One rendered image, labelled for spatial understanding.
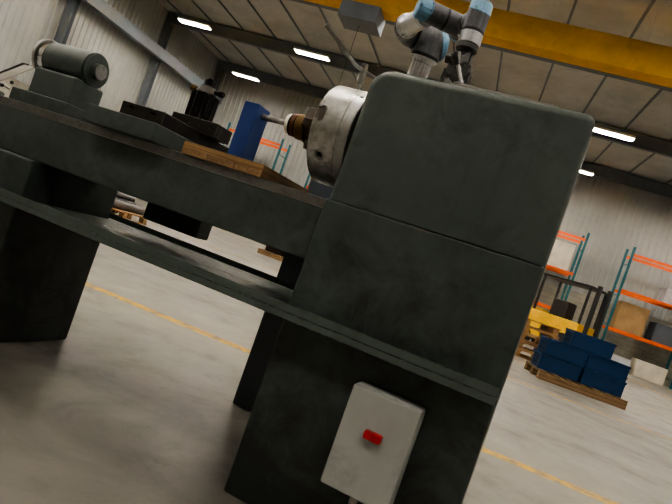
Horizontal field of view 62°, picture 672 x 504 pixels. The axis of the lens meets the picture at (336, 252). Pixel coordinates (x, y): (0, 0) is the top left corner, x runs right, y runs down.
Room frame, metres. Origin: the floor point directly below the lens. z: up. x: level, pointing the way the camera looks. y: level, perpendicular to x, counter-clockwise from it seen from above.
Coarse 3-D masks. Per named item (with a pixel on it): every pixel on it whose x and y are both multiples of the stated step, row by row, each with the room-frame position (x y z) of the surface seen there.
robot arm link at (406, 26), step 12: (420, 0) 1.88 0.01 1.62; (432, 0) 1.88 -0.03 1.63; (420, 12) 1.87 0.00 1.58; (432, 12) 1.87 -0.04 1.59; (444, 12) 1.88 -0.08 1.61; (396, 24) 2.20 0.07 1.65; (408, 24) 2.07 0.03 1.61; (420, 24) 1.96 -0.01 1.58; (432, 24) 1.90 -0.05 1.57; (444, 24) 1.89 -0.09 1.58; (396, 36) 2.27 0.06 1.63; (408, 36) 2.21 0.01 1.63
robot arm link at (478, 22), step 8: (472, 0) 1.83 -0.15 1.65; (480, 0) 1.80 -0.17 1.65; (472, 8) 1.81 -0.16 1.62; (480, 8) 1.80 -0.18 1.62; (488, 8) 1.81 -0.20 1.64; (464, 16) 1.85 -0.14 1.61; (472, 16) 1.81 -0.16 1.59; (480, 16) 1.80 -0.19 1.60; (488, 16) 1.81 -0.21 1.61; (464, 24) 1.82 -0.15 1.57; (472, 24) 1.80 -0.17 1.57; (480, 24) 1.80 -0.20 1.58; (480, 32) 1.81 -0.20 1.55
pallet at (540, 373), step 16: (544, 336) 7.99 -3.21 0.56; (576, 336) 7.74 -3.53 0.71; (544, 352) 7.77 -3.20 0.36; (560, 352) 7.75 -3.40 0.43; (576, 352) 7.73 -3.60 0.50; (592, 352) 7.70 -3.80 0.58; (608, 352) 7.68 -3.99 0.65; (528, 368) 8.27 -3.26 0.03; (544, 368) 7.78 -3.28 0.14; (560, 368) 7.76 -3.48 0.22; (576, 368) 7.73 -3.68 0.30; (592, 368) 7.71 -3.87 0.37; (608, 368) 7.69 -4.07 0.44; (624, 368) 7.67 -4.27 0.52; (560, 384) 7.55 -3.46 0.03; (576, 384) 7.57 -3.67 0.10; (592, 384) 7.69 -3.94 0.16; (608, 384) 7.66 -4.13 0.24; (624, 384) 7.63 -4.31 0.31; (608, 400) 7.48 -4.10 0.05; (624, 400) 7.46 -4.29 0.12
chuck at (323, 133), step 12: (336, 96) 1.67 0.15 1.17; (348, 96) 1.67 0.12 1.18; (336, 108) 1.65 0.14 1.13; (324, 120) 1.65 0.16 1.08; (336, 120) 1.63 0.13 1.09; (312, 132) 1.66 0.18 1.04; (324, 132) 1.64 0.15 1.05; (336, 132) 1.63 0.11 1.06; (312, 144) 1.67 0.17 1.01; (324, 144) 1.65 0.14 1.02; (312, 156) 1.69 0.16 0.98; (324, 156) 1.67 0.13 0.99; (312, 168) 1.72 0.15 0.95; (324, 168) 1.69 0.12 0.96; (324, 180) 1.75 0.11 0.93
